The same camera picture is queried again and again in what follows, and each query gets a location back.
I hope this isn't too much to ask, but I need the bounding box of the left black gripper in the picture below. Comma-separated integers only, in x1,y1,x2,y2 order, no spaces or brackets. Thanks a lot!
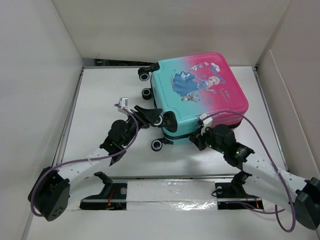
121,105,160,147

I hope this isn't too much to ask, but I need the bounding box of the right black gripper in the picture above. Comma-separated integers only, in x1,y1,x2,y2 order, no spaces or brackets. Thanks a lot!
190,123,226,154

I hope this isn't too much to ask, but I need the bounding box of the pink and teal kids suitcase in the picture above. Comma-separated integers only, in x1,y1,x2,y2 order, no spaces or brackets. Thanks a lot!
137,52,249,152

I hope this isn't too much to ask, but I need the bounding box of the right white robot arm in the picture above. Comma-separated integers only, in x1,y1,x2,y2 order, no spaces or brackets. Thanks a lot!
189,124,320,230

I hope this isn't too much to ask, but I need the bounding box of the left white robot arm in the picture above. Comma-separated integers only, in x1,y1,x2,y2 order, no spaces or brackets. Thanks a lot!
27,105,163,222

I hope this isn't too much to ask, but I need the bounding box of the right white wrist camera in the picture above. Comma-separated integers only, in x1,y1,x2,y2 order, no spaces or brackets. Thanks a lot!
197,113,213,135

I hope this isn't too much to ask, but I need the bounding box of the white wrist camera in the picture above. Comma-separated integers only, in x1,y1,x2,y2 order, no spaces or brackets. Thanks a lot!
114,97,129,114
197,113,213,135

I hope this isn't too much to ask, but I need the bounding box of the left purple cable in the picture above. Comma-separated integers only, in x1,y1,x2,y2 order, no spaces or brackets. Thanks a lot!
29,109,141,217

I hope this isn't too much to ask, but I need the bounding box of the purple cable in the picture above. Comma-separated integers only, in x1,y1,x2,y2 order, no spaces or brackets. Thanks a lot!
29,109,141,217
204,111,297,232

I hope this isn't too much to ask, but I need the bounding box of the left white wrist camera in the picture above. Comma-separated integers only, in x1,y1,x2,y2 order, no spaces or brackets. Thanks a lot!
114,97,129,114

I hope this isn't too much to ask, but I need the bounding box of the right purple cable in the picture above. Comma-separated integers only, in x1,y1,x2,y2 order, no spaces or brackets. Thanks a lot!
204,111,297,232

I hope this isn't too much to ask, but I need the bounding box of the aluminium front rail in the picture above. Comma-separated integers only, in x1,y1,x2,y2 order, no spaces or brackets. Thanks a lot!
110,174,235,180

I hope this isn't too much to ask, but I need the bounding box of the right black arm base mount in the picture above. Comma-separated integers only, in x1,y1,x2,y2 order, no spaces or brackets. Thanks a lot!
211,171,264,210

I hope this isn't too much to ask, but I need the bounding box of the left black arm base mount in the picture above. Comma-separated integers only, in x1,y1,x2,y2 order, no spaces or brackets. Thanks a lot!
79,171,128,211

